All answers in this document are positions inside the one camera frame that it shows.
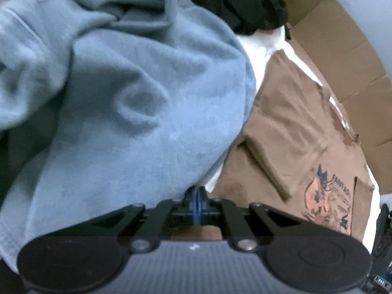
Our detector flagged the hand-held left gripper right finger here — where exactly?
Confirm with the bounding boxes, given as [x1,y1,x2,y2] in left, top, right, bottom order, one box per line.
[196,187,302,253]

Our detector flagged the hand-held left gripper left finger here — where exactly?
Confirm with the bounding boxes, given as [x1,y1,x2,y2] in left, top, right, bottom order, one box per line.
[88,187,196,253]

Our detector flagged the brown printed t-shirt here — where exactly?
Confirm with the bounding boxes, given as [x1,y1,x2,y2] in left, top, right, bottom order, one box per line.
[170,50,376,242]

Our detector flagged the blue-grey sweatshirt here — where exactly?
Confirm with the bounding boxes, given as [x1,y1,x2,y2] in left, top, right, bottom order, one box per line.
[0,0,258,273]

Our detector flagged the cream bear print bedsheet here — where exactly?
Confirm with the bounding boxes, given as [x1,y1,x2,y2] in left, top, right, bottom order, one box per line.
[202,27,382,255]

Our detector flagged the black folded cloth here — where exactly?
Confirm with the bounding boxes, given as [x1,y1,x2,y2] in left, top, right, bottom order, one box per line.
[372,204,392,270]

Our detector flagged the flattened cardboard sheet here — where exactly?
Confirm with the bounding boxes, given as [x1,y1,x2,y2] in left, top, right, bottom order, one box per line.
[280,0,392,187]

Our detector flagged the black crumpled cloth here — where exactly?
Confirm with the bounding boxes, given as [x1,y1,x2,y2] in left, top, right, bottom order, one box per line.
[174,0,288,36]

